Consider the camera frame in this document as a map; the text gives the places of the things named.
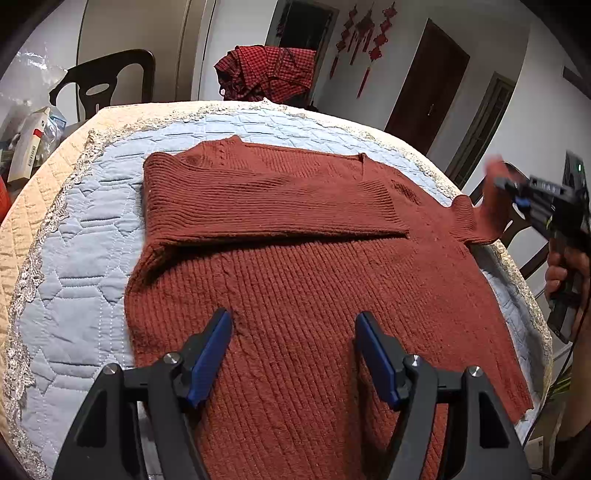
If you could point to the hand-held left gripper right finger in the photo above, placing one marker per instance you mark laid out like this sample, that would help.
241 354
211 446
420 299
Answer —
375 350

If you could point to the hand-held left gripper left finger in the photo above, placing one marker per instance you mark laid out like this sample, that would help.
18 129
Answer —
213 346

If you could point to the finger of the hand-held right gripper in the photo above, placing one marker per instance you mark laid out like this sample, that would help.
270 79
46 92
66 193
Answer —
513 188

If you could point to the rust red knit sweater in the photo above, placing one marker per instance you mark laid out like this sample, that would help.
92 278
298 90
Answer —
295 286

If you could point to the person's right hand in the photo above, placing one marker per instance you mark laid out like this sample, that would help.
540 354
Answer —
556 274

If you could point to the dark wooden chair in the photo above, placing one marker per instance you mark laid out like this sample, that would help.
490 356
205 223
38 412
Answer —
78 76
532 261

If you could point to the grey framed door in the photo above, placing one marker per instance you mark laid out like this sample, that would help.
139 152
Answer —
482 129

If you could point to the dark brown door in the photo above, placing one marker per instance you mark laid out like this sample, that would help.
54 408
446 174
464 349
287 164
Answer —
427 87

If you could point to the quilted blue beige blanket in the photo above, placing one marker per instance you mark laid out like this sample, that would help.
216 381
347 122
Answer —
78 258

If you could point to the dark doorway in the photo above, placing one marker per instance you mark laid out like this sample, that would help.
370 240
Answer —
300 27

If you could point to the white cardboard box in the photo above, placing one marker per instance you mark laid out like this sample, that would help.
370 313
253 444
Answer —
30 143

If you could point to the red checked cloth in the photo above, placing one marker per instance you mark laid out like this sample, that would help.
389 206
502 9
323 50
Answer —
265 69

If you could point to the clear plastic bag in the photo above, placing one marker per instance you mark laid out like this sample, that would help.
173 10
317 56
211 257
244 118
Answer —
27 76

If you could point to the grey wall panel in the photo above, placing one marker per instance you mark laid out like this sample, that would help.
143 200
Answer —
571 74

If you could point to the red knot wall decoration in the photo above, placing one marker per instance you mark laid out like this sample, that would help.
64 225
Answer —
364 37

